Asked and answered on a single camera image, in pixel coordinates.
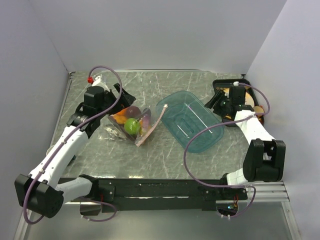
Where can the orange tangerine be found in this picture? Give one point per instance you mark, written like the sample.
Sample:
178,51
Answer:
122,112

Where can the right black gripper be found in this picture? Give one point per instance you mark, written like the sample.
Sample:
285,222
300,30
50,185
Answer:
210,103

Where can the grey toy fish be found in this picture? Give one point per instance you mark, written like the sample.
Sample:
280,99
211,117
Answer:
113,131

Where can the small brown ceramic cup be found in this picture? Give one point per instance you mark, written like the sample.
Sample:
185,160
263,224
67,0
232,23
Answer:
258,109

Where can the teal transparent food tray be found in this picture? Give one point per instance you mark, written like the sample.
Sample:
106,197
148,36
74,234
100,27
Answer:
186,116

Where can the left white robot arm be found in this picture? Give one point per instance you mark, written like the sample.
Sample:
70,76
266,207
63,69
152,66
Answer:
40,190

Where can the clear zip top bag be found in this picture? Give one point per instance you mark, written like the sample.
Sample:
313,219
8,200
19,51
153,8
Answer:
133,138

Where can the aluminium rail frame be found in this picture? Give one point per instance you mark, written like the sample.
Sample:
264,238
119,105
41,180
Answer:
270,217

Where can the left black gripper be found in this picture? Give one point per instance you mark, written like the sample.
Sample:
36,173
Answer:
125,100

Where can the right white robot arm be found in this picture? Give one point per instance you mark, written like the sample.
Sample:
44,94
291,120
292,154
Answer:
265,157

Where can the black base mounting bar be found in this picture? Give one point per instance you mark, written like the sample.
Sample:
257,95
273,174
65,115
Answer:
138,194

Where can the green paper cup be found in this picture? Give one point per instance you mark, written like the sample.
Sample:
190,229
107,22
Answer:
50,149

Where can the green apple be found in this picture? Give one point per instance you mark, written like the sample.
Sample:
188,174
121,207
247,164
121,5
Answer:
132,126

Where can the black serving tray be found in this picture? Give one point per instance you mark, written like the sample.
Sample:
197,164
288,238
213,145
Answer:
235,82

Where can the cream and orange plate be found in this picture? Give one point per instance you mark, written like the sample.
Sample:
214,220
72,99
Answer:
248,98

